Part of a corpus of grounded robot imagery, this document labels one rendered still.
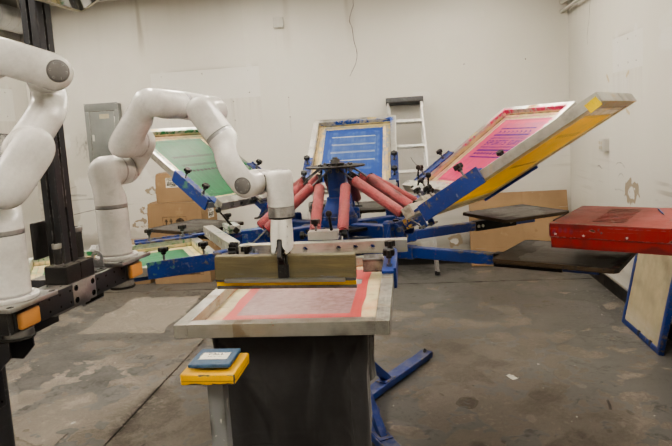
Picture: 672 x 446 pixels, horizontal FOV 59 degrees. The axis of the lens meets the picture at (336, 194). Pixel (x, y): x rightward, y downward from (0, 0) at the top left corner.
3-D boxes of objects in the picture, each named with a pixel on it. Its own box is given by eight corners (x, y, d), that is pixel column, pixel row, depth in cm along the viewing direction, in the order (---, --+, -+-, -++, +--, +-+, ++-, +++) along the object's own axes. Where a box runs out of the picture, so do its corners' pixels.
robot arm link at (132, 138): (133, 70, 166) (169, 75, 184) (74, 176, 175) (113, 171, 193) (171, 99, 164) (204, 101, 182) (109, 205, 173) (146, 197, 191)
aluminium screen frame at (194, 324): (390, 334, 153) (389, 320, 153) (174, 338, 160) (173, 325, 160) (395, 263, 231) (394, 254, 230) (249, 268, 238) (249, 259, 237)
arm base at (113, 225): (77, 262, 179) (72, 211, 177) (102, 253, 191) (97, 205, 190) (123, 261, 176) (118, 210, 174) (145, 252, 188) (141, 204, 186)
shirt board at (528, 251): (639, 266, 236) (639, 246, 235) (617, 292, 204) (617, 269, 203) (363, 243, 316) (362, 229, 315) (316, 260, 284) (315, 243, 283)
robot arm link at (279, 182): (235, 171, 165) (249, 168, 174) (238, 208, 166) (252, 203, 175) (286, 169, 161) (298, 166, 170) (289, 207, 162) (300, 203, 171)
